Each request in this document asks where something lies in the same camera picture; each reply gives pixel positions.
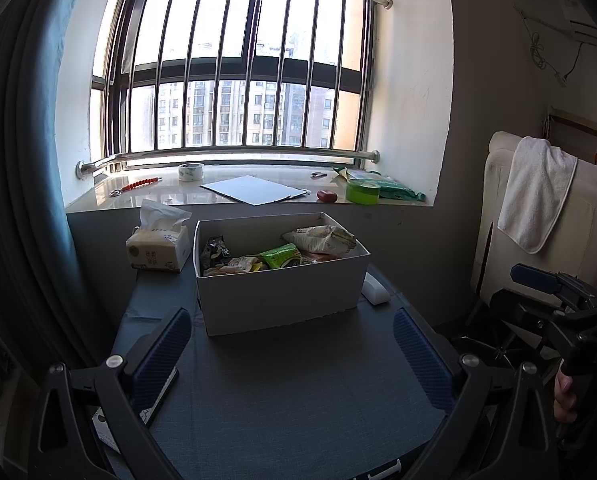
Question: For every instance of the dark snack packet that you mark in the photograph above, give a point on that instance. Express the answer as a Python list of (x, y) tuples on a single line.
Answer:
[(216, 252)]

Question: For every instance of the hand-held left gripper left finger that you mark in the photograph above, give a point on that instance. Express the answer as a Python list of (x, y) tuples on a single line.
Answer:
[(161, 360)]

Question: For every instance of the small red object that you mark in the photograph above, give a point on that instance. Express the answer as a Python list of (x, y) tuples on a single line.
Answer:
[(327, 196)]

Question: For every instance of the white cardboard box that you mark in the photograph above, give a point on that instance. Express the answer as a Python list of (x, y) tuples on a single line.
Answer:
[(278, 300)]

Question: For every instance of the tissue pack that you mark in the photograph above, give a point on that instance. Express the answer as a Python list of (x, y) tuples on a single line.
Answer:
[(156, 252)]

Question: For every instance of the green snack box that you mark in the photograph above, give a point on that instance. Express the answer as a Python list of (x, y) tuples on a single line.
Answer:
[(281, 256)]

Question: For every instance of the pale patterned snack packet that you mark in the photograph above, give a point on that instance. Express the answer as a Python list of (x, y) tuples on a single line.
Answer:
[(323, 239)]

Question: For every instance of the metal window guard rail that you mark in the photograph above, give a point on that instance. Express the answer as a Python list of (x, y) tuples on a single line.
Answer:
[(228, 152)]

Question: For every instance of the white towel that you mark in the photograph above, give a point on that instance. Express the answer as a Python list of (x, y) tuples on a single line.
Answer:
[(533, 195)]

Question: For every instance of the smartphone with cartoon case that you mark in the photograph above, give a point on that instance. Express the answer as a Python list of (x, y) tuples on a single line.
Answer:
[(163, 395)]

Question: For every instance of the blue grey table cloth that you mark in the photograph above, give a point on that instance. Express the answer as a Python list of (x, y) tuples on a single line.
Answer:
[(288, 400)]

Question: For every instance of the blue curtain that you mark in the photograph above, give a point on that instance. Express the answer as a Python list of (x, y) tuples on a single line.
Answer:
[(23, 160)]

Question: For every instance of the green round container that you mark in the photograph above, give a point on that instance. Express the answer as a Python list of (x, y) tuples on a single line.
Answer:
[(362, 194)]

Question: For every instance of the small white box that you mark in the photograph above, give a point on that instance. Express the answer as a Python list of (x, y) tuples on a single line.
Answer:
[(376, 290)]

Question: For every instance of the flat cardboard sheet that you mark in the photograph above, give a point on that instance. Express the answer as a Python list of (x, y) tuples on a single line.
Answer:
[(253, 190)]

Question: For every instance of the person's right hand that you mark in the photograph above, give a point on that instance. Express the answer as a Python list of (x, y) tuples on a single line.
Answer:
[(564, 400)]

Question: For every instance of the green plastic packet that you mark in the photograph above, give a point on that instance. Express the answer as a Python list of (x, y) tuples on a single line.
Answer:
[(398, 190)]

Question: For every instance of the cream chair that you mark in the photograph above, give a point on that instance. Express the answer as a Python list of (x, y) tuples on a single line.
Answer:
[(588, 220)]

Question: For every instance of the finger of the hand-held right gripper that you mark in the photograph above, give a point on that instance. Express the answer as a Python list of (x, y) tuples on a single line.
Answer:
[(528, 312), (535, 277)]

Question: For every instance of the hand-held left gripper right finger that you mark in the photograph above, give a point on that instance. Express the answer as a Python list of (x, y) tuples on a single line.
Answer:
[(421, 360)]

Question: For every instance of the clear tape roll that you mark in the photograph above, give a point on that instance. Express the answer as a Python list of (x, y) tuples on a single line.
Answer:
[(191, 172)]

